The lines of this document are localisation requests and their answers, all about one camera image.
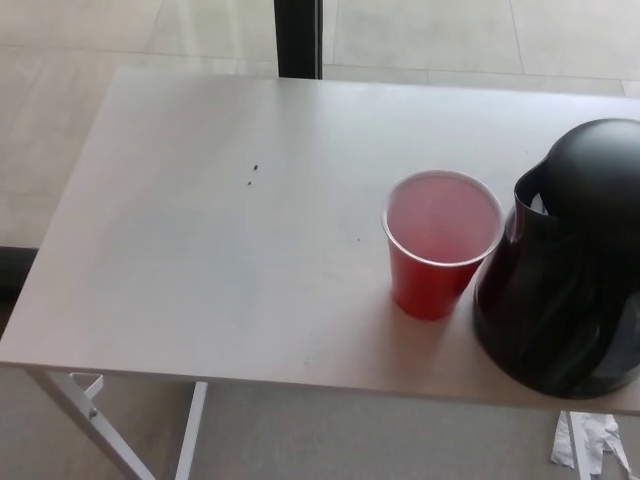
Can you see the black electric kettle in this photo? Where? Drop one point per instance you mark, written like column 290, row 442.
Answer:
column 575, row 300

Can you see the red plastic cup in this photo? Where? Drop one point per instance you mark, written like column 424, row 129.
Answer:
column 425, row 292

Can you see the white straight table leg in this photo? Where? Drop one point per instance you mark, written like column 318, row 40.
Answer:
column 192, row 430
column 580, row 465

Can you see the crumpled white paper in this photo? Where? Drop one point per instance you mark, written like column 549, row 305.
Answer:
column 562, row 445

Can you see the black window frame post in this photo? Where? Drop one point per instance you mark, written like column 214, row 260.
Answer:
column 297, row 35

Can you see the white slanted table leg frame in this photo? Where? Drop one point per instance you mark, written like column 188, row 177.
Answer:
column 85, row 404

